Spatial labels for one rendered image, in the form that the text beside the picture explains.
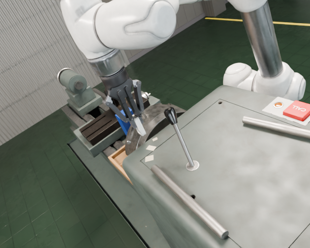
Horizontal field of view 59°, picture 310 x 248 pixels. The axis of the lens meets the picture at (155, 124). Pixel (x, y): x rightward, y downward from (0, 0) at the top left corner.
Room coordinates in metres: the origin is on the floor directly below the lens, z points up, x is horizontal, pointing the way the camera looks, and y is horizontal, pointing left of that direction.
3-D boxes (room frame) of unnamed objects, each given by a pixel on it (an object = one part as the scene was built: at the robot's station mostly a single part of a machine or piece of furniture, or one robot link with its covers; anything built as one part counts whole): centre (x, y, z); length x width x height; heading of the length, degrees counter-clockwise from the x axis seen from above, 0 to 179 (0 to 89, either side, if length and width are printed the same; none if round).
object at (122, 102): (0.73, 0.06, 1.40); 0.04 x 0.01 x 0.11; 21
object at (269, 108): (0.57, -0.36, 1.23); 0.13 x 0.08 x 0.06; 21
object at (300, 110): (0.55, -0.38, 1.26); 0.06 x 0.06 x 0.02; 21
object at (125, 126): (1.21, 0.12, 1.00); 0.08 x 0.06 x 0.23; 111
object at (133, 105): (0.74, 0.04, 1.40); 0.04 x 0.01 x 0.11; 21
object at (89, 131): (1.48, 0.21, 0.95); 0.43 x 0.18 x 0.04; 111
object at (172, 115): (0.61, -0.05, 1.38); 0.04 x 0.03 x 0.05; 21
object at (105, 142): (1.53, 0.21, 0.89); 0.53 x 0.30 x 0.06; 111
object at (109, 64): (0.73, 0.05, 1.54); 0.09 x 0.09 x 0.06
